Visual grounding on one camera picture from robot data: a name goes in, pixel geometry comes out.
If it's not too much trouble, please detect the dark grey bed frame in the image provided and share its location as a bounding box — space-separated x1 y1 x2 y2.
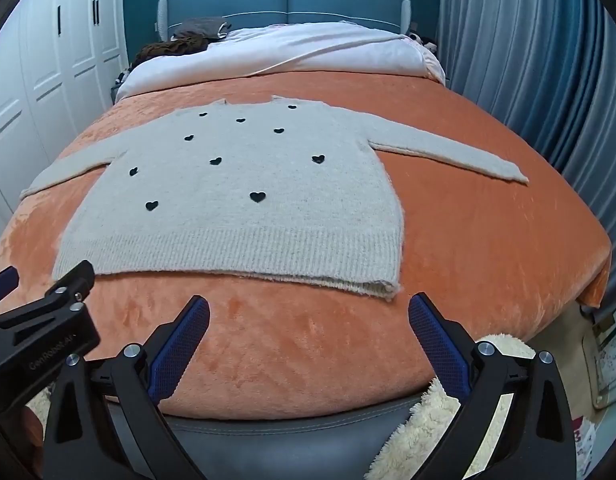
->
103 392 471 480

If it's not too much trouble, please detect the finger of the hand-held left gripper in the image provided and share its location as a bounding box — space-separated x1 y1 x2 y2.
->
0 261 96 342
0 266 20 308

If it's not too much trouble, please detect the red white packet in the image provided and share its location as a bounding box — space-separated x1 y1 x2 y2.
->
572 414 598 463

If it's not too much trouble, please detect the grey sweater with black hearts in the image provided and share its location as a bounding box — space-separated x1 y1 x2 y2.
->
20 95 530 302

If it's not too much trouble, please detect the blue upholstered headboard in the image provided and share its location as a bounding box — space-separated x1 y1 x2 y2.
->
157 0 413 43

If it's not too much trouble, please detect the white pink duvet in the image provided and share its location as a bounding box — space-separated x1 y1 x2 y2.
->
114 21 448 103

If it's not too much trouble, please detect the brown knitted cloth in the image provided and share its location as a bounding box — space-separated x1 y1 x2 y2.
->
133 35 210 67

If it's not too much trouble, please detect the black white soft toy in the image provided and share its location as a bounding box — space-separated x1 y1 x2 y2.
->
407 31 440 55

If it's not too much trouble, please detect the patterned box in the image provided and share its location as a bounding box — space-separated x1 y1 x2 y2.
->
590 305 616 411

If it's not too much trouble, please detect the orange plush blanket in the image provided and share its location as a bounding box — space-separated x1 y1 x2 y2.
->
0 67 613 421

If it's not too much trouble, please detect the blue-grey curtain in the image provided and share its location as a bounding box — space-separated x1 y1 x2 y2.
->
435 0 616 306

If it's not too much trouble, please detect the cream fluffy rug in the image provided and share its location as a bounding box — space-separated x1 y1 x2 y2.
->
25 332 539 480

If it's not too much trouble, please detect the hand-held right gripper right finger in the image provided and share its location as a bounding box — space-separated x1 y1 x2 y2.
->
409 293 579 480

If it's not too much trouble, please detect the white wardrobe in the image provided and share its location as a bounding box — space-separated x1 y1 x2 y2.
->
0 0 130 231

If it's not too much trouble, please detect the person's left hand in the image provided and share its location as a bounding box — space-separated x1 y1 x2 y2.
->
15 404 45 467

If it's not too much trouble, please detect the dark grey garment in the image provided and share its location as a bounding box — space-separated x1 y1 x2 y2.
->
170 17 233 41

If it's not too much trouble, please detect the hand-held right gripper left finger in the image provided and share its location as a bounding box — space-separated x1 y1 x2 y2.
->
43 296 211 480

